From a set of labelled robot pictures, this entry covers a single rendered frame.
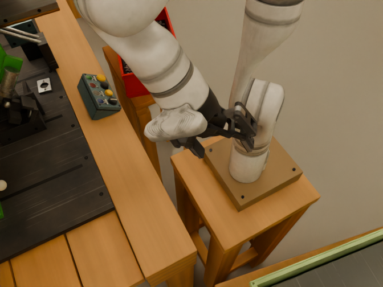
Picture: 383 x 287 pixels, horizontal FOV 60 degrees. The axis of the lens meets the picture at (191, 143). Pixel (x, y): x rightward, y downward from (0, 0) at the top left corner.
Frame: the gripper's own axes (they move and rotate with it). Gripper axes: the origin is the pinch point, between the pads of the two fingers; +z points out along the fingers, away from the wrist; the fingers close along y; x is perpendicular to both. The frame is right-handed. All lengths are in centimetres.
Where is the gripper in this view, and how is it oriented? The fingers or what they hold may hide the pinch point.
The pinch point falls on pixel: (224, 149)
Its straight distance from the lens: 58.8
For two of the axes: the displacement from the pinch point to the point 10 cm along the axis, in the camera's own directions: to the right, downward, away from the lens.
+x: -1.7, 8.3, -5.4
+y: -8.7, 1.4, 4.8
